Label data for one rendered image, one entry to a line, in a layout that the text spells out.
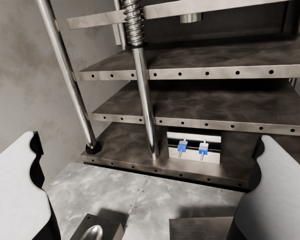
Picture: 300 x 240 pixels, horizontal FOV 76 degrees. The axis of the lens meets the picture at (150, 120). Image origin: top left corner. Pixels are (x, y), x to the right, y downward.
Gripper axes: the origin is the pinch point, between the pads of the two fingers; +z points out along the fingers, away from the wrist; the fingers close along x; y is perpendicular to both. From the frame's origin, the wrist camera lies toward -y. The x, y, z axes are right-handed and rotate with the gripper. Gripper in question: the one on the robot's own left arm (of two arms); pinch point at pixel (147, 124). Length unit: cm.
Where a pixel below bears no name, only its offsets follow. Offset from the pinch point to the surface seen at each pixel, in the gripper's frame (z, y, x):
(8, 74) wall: 150, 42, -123
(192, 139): 70, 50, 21
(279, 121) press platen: 61, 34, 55
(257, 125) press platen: 62, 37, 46
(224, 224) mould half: 26, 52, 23
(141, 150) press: 83, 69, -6
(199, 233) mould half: 24, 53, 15
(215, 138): 66, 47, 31
